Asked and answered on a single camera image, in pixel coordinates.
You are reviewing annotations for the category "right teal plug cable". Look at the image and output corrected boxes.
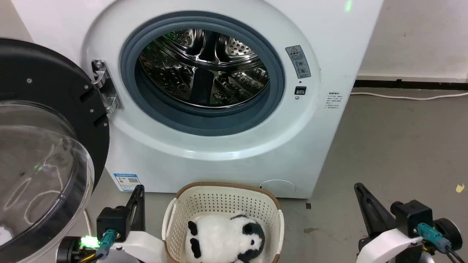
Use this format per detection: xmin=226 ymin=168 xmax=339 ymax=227
xmin=417 ymin=222 xmax=468 ymax=263

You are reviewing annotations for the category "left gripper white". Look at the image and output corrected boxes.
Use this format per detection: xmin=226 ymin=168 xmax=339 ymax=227
xmin=108 ymin=184 xmax=167 ymax=263

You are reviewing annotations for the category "metal door hinge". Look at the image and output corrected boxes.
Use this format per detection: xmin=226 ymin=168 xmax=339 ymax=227
xmin=91 ymin=60 xmax=124 ymax=114

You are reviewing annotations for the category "panda plush toy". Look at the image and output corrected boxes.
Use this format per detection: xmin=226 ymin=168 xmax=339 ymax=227
xmin=184 ymin=214 xmax=266 ymax=263

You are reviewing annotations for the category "blue white energy label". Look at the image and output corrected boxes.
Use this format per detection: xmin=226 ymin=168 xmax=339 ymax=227
xmin=113 ymin=173 xmax=141 ymax=192

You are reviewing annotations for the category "black wall baseboard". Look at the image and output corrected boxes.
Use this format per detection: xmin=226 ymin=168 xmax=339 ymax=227
xmin=353 ymin=79 xmax=468 ymax=91

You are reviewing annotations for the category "white floor cable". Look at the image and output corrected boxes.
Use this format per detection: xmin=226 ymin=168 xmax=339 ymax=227
xmin=350 ymin=91 xmax=468 ymax=100

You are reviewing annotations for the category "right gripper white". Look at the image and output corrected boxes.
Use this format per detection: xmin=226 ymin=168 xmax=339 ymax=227
xmin=354 ymin=182 xmax=425 ymax=263

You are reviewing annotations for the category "white front-load washing machine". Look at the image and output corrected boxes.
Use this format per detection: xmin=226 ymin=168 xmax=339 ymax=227
xmin=11 ymin=0 xmax=385 ymax=199

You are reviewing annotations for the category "left teal plug cable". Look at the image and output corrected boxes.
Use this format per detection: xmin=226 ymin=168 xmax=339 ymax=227
xmin=79 ymin=229 xmax=118 ymax=263

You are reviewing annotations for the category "beige plastic laundry basket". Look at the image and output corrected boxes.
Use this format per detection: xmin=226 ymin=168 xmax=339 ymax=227
xmin=162 ymin=182 xmax=285 ymax=263

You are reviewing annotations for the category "grey warning sticker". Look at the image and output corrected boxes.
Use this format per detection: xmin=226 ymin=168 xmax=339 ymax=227
xmin=285 ymin=45 xmax=312 ymax=79

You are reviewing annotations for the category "teal plug cable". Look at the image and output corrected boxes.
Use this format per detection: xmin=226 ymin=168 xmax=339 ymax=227
xmin=417 ymin=222 xmax=468 ymax=263
xmin=79 ymin=229 xmax=118 ymax=263

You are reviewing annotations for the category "black washer door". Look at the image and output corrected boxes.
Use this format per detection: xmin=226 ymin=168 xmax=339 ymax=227
xmin=0 ymin=37 xmax=110 ymax=263

